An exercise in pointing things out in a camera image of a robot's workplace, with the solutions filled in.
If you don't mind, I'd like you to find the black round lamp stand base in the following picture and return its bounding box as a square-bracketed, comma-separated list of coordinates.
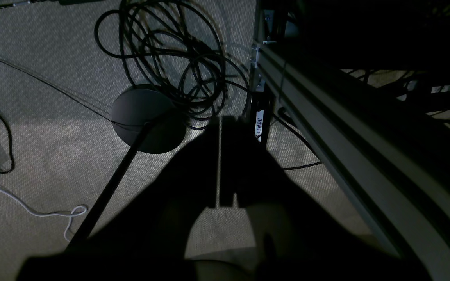
[111, 84, 188, 154]

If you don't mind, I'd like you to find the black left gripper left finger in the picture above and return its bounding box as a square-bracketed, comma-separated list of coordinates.
[16, 117, 219, 281]

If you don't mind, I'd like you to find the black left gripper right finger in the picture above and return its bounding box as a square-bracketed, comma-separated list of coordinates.
[223, 117, 431, 281]

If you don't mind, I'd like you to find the aluminium table frame rail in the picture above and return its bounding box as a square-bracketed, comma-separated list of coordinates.
[252, 7, 450, 281]

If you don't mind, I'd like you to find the black coiled cable bundle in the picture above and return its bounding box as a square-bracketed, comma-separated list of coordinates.
[94, 0, 251, 130]

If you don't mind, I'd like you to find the white thin cable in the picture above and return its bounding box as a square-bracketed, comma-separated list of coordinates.
[0, 183, 88, 242]

